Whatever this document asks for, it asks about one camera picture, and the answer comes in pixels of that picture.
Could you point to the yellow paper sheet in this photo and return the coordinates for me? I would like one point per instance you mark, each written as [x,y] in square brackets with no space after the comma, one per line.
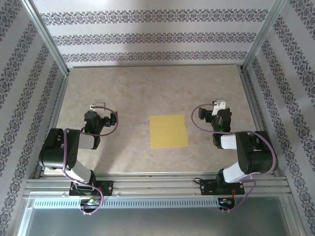
[168,131]

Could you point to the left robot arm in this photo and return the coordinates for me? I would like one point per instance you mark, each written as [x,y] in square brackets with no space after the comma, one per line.
[56,150]

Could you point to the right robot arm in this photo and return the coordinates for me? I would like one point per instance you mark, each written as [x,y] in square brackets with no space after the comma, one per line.
[256,155]

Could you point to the small circuit board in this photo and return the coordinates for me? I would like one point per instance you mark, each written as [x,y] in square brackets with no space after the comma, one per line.
[90,202]
[225,202]

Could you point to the grey metal panel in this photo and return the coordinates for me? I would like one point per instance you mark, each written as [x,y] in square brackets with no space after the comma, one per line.
[157,223]

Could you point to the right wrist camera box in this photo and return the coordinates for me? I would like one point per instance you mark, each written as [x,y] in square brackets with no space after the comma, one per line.
[219,104]

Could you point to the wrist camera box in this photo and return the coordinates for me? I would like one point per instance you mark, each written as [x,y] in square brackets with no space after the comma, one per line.
[97,105]
[219,104]

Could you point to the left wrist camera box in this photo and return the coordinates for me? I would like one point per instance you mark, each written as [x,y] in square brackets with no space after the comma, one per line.
[97,105]

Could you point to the aluminium side rail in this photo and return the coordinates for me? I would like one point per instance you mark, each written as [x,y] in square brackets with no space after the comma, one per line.
[56,113]
[256,113]

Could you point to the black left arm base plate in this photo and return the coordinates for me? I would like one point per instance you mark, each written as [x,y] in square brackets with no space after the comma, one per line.
[107,188]

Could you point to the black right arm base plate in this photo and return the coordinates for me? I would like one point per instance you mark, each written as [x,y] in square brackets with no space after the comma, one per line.
[209,188]

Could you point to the aluminium frame post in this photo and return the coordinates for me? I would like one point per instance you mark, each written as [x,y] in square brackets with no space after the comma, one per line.
[263,37]
[46,38]

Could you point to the aluminium mounting rail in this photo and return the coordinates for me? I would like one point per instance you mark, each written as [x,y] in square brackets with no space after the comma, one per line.
[157,186]

